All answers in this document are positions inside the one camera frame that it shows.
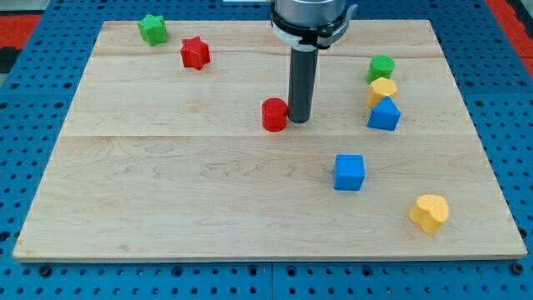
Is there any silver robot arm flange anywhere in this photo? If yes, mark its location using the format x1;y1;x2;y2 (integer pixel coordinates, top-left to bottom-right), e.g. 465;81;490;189
271;0;358;52

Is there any yellow hexagon block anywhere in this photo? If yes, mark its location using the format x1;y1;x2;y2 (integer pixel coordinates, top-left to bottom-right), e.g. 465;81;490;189
366;77;398;109

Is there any red cylinder block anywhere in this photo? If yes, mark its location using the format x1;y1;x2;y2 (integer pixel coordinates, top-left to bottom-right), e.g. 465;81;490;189
262;97;288;132

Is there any blue cube block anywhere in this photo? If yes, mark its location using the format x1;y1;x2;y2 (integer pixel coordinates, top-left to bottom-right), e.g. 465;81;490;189
332;154;366;191

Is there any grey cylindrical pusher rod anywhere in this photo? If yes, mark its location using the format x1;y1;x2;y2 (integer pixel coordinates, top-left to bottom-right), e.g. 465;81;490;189
287;49;318;123

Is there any light wooden board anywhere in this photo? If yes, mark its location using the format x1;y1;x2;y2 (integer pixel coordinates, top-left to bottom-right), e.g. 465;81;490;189
12;20;527;263

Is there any red star block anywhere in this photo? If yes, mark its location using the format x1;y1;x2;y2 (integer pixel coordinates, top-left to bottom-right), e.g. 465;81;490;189
180;36;211;71

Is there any blue triangular prism block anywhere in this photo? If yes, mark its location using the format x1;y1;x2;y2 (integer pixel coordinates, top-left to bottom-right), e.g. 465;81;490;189
367;97;401;131

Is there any green cylinder block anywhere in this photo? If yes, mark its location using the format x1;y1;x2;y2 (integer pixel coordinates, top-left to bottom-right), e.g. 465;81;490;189
366;54;395;83

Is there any green star block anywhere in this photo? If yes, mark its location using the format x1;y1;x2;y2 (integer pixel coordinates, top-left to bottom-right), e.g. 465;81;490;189
137;14;167;47

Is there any yellow heart block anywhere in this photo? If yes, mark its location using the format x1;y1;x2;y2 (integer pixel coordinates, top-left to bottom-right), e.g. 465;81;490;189
408;194;450;234

